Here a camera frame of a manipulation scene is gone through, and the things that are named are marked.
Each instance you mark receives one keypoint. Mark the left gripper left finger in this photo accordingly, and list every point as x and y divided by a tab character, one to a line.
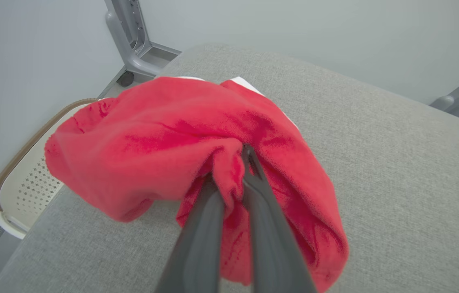
198	252

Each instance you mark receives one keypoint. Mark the cream perforated laundry basket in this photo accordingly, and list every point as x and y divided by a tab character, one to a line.
29	187

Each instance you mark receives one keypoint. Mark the grey metal stand base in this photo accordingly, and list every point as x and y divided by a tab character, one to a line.
131	49

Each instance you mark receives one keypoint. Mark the red jersey with white sleeves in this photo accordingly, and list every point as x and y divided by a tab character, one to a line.
131	154

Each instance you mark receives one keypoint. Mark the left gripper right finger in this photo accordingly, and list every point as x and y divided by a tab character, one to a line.
274	252

